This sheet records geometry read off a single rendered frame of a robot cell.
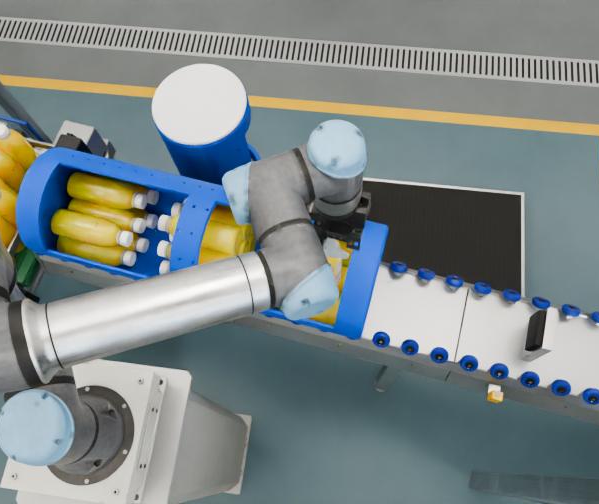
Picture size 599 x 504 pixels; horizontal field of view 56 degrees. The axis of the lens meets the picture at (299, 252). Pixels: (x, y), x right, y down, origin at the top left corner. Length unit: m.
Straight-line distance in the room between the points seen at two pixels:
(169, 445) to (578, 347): 1.04
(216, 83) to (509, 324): 1.07
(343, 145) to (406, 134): 2.15
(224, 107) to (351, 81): 1.42
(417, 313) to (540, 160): 1.55
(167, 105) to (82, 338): 1.17
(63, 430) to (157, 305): 0.44
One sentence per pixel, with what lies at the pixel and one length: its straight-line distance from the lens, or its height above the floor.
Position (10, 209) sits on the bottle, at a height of 1.03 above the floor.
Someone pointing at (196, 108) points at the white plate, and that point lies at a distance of 1.72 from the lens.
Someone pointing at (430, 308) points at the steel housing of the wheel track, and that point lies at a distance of 1.56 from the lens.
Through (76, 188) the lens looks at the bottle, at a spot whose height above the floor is 1.14.
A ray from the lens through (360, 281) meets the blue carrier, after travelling 1.25.
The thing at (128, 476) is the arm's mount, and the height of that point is 1.25.
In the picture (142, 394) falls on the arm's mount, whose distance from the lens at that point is 1.23.
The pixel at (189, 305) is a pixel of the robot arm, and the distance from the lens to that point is 0.65.
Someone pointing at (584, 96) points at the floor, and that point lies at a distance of 3.22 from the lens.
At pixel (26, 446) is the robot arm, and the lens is 1.06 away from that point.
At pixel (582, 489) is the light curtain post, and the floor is 1.05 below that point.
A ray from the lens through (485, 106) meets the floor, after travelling 3.03.
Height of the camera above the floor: 2.41
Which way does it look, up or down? 69 degrees down
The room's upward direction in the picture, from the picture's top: 8 degrees counter-clockwise
